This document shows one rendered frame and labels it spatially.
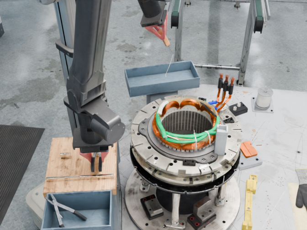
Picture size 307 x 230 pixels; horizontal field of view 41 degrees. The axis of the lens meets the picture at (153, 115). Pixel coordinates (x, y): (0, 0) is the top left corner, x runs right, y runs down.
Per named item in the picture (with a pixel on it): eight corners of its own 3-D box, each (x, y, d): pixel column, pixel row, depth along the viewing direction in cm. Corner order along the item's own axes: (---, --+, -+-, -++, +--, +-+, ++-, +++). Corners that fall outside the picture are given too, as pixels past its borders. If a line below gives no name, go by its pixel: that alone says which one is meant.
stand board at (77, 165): (116, 195, 107) (115, 189, 106) (44, 198, 107) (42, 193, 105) (117, 140, 122) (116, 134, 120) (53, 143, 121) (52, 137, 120)
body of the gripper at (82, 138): (113, 148, 102) (111, 128, 97) (73, 151, 102) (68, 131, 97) (113, 130, 107) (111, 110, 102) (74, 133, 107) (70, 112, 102)
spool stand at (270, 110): (273, 113, 168) (278, 95, 161) (251, 112, 169) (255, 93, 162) (272, 99, 175) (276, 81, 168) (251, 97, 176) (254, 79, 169)
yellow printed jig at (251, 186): (252, 232, 128) (253, 227, 126) (241, 230, 129) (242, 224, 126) (256, 178, 144) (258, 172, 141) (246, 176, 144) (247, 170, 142)
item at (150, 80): (187, 117, 167) (191, 60, 148) (195, 135, 160) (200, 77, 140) (128, 126, 164) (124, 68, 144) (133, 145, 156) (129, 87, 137)
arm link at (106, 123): (95, 70, 95) (66, 87, 90) (129, 93, 89) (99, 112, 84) (100, 108, 103) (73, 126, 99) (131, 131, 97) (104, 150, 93)
